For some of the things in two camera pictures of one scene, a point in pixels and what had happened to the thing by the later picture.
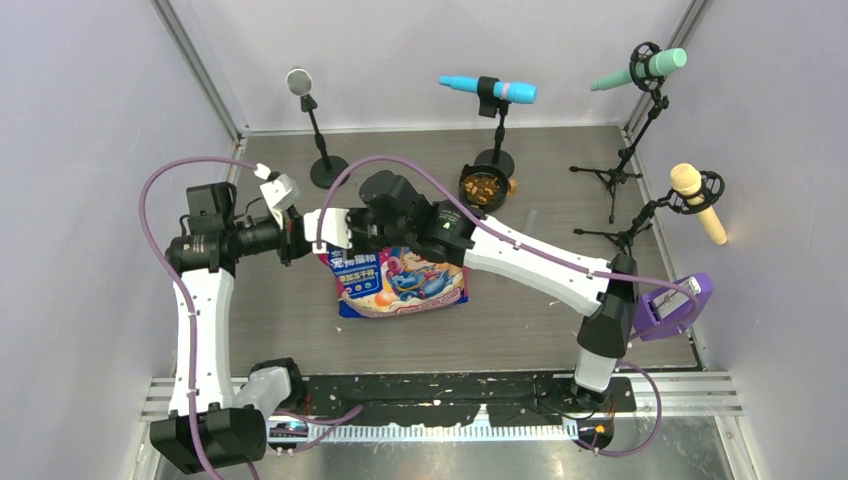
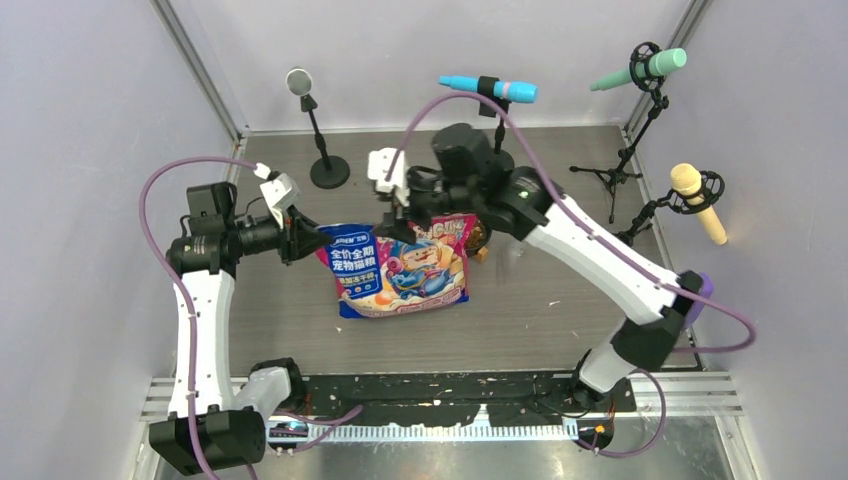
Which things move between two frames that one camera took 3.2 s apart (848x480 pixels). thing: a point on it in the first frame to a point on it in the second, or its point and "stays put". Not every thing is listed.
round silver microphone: (299, 81) stays put
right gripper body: (368, 233) to (428, 197)
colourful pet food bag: (394, 280) stays put
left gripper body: (288, 243) stays put
